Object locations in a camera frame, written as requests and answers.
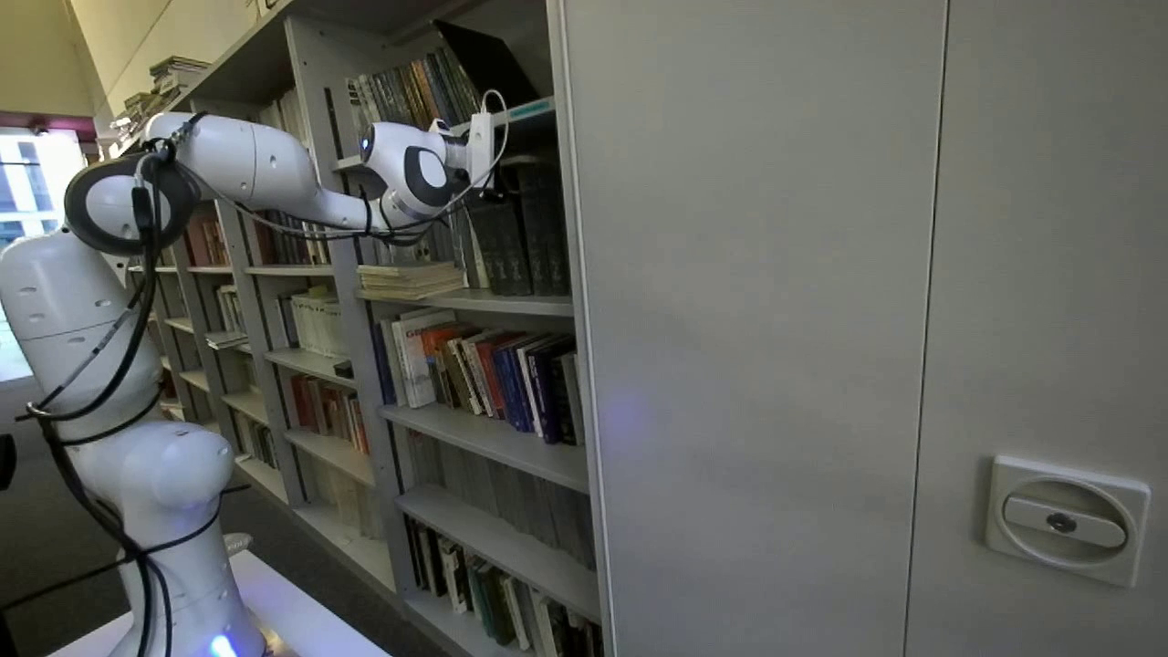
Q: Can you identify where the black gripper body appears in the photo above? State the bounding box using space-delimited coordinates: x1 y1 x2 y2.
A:
491 125 518 192

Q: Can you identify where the red hardcover book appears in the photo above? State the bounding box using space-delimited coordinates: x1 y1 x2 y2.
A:
473 332 506 423

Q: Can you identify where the white hardcover book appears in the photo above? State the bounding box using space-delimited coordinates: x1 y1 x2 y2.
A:
390 312 442 413

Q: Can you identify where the blue hardcover book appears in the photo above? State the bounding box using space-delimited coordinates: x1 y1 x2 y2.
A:
497 340 536 439

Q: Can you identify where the thick black book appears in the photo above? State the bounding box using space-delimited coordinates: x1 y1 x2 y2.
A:
531 342 580 450

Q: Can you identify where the grey metal bookshelf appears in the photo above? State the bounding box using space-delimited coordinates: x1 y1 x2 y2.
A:
177 87 406 599
103 217 248 453
285 0 952 657

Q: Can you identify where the dark green book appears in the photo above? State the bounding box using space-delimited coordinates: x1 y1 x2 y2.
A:
466 564 521 650

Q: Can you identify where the black volume numbered 3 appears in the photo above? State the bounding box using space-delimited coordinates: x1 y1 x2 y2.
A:
501 179 518 300

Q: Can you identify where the black volume numbered 4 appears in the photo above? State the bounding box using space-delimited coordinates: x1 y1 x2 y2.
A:
512 166 531 300

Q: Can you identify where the black volume numbered 2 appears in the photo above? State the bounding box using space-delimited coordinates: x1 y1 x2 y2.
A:
484 195 506 300

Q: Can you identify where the black volume numbered 5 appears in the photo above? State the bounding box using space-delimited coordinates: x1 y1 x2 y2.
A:
525 166 547 300

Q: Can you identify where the black leaning binder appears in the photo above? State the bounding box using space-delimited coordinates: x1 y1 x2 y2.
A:
434 15 547 113

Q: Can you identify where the grey storage box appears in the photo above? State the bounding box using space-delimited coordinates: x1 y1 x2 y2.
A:
142 52 214 102

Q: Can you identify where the grey cabinet door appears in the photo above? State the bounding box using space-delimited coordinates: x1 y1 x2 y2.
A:
905 0 1168 657

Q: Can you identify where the grey round lock handle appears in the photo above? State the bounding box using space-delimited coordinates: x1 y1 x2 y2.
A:
983 453 1154 592

